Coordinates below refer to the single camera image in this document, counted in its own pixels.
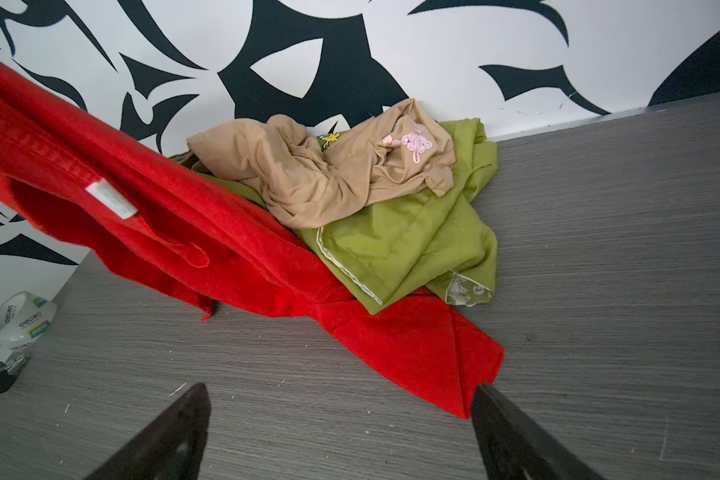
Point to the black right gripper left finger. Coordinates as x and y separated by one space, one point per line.
170 447

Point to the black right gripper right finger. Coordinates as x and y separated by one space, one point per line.
514 446

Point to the red cloth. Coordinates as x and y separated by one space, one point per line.
154 222

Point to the green cloth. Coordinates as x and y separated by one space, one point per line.
388 249

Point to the tan cloth with pink flower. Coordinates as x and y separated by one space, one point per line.
305 185

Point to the black binder clip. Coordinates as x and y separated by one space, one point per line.
10 370

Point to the clear tape roll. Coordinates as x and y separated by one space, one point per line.
24 318

